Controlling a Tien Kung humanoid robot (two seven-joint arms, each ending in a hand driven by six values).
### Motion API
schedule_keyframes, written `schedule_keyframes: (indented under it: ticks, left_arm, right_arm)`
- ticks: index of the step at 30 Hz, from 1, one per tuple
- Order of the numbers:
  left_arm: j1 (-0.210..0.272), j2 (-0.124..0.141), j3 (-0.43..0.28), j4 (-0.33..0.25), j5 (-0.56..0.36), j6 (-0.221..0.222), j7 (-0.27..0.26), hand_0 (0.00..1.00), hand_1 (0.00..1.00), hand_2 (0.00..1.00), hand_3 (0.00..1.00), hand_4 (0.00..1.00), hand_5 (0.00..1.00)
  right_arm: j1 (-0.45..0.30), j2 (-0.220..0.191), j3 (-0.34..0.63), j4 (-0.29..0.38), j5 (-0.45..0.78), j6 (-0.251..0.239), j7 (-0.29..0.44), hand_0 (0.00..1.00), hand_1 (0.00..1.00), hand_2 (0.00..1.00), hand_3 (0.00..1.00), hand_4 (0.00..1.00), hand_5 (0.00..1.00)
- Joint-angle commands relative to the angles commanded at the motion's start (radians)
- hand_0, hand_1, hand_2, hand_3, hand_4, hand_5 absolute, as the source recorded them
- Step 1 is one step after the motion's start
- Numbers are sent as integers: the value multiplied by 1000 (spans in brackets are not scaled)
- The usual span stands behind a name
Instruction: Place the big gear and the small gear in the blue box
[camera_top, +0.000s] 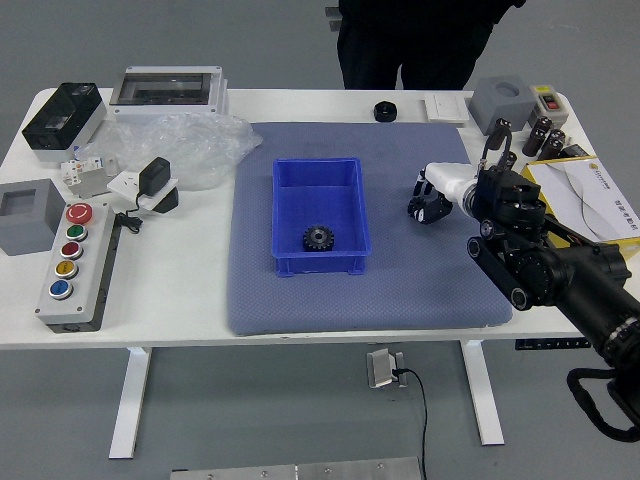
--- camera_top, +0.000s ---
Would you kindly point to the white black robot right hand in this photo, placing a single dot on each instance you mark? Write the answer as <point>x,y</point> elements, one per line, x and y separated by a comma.
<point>447,177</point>

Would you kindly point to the small black gear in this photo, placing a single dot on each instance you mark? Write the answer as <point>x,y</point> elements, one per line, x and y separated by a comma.
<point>415,207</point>

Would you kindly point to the big black gear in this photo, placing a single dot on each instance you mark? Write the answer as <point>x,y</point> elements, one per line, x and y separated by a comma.
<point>317,239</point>

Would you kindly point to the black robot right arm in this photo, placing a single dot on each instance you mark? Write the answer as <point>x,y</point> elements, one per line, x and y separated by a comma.
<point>540,260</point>

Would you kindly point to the black round nut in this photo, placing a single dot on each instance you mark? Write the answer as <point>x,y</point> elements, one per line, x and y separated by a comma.
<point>386,111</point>

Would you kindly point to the blue plastic box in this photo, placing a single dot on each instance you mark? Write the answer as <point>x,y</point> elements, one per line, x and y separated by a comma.
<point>320,200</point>

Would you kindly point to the yellow white cardboard box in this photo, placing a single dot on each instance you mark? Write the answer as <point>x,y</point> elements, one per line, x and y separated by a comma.
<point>590,195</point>

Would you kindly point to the silver floor socket box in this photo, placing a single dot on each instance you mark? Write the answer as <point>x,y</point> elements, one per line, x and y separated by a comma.
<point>382,370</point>

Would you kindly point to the grey distribution box clear window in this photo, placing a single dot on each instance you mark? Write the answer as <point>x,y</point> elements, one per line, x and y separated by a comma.
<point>165,92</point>

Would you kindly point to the dark brown capacitor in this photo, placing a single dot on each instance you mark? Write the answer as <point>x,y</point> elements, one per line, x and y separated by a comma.
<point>534,142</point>
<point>512,159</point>
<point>554,144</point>
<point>497,137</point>
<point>544,123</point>

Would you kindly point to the grey block with round hole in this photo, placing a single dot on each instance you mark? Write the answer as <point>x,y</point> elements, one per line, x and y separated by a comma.
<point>500,102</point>

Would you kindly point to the grey-blue mat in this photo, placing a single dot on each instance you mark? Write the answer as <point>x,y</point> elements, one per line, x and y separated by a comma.
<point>400,290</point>

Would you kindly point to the small black module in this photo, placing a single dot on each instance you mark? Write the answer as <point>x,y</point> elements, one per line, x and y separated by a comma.
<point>575,151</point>

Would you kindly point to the person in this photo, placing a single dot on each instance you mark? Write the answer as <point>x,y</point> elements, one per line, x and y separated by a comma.
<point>410,40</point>

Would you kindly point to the black table height controller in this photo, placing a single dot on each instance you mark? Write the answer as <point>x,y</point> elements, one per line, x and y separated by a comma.
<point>550,344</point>

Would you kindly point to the white table leg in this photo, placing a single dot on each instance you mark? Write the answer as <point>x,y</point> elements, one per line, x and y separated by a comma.
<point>131,400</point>
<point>482,395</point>

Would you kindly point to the clear plastic bag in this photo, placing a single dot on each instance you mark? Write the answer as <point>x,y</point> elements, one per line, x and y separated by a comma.
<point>195,145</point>

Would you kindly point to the black socket base block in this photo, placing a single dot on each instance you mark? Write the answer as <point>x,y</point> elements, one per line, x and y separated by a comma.
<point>169,202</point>

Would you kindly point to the black power adapter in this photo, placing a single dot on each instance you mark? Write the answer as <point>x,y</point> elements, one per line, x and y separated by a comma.
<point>155,175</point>

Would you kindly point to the white circuit breaker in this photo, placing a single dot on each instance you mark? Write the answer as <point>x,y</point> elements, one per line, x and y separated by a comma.
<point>87,172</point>

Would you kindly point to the grey push-button control station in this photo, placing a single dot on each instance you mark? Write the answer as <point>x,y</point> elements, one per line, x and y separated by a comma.
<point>75,270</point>

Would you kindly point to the grey block with square hole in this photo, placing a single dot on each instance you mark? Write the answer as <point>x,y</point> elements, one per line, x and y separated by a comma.
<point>27,220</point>

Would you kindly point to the white wall switch panel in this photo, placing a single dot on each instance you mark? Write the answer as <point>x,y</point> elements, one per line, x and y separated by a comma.
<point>446,108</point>

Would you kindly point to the grey switch box red button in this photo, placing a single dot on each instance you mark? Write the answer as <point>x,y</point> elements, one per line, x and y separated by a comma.
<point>550,102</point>

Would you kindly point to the metal floor bracket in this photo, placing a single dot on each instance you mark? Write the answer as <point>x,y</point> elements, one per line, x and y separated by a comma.
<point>332,17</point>

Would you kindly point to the black-lidded enclosure box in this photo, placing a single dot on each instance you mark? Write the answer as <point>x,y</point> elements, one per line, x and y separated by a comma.
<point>62,120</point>

